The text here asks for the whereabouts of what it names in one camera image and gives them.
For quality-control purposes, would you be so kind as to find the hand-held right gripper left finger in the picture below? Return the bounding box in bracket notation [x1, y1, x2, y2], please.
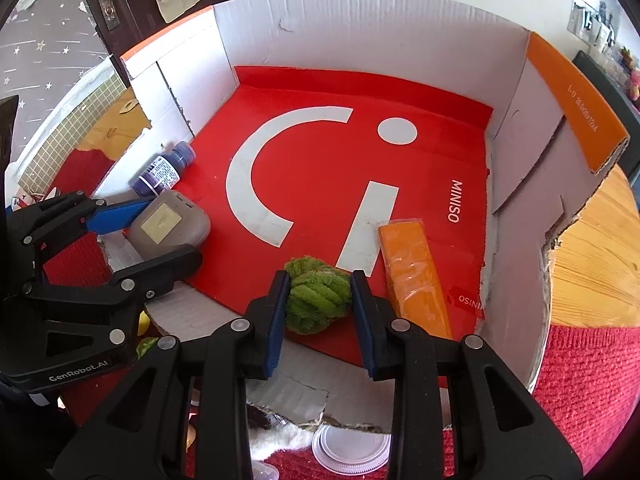
[52, 269, 293, 480]

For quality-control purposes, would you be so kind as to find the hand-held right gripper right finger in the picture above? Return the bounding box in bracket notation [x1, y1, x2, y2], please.
[349, 270, 583, 480]

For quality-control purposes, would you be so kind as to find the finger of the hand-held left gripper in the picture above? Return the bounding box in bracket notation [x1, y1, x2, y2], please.
[24, 244, 203, 312]
[21, 191, 156, 267]

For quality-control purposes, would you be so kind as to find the grey zip case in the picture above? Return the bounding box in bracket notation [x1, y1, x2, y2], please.
[124, 189, 212, 256]

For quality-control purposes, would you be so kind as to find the clear round plastic lid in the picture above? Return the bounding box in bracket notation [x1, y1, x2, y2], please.
[311, 424, 392, 475]

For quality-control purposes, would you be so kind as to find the orange and white cardboard box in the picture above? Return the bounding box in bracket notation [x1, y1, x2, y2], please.
[92, 0, 631, 433]

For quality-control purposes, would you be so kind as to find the purple bottle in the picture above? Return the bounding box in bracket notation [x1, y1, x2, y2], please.
[130, 141, 196, 196]

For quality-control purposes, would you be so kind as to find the orange carrot toy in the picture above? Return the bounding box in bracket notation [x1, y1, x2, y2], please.
[377, 217, 453, 341]

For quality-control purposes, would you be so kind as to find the red liner with white print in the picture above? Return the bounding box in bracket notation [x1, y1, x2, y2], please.
[187, 66, 496, 376]

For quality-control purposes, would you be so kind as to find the grey star-print curtain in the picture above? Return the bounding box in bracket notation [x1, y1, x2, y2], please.
[0, 0, 113, 98]

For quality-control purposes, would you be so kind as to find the dark brown door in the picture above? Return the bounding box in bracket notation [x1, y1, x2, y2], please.
[75, 0, 233, 71]

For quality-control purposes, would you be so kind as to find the red knit mat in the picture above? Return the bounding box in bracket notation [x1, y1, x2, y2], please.
[42, 147, 640, 480]

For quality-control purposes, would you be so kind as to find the table with blue cloth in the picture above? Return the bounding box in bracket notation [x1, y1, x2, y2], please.
[572, 50, 640, 186]

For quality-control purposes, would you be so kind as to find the cluster of bottles and toiletries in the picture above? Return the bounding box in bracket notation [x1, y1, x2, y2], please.
[617, 45, 640, 106]

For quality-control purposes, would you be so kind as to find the white fluffy plush keychain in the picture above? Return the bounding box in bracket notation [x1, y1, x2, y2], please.
[249, 417, 316, 461]

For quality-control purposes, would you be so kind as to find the metal door handle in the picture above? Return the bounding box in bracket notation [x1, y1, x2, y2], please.
[95, 0, 126, 31]

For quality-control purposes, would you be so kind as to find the wall mirror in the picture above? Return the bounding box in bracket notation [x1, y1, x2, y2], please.
[567, 0, 621, 51]

